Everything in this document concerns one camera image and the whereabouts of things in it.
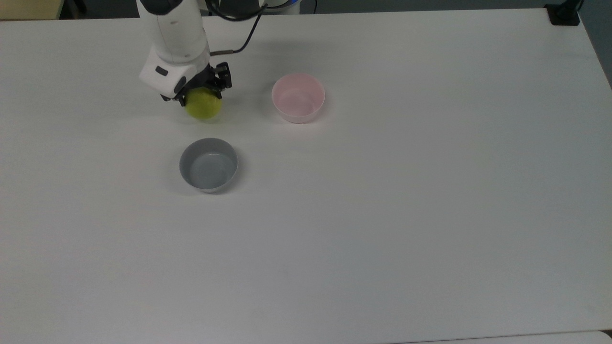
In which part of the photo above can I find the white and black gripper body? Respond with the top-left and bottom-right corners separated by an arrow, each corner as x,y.
139,46 -> 212,102

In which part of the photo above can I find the green pear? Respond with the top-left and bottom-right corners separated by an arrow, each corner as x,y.
185,87 -> 223,121

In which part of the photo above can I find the grey bowl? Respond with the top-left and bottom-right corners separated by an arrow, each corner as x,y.
179,138 -> 239,194

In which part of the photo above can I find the pink bowl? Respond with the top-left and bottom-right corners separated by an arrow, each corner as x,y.
271,73 -> 326,124

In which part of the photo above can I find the beige wooden furniture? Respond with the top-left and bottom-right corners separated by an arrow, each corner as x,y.
0,0 -> 65,21

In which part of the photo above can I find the black table clamp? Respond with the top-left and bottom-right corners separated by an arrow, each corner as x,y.
544,0 -> 583,26

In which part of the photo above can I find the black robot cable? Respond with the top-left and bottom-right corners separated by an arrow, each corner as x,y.
206,0 -> 269,56

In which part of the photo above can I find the white robot base blue ring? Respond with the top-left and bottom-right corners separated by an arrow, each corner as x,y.
261,0 -> 302,14

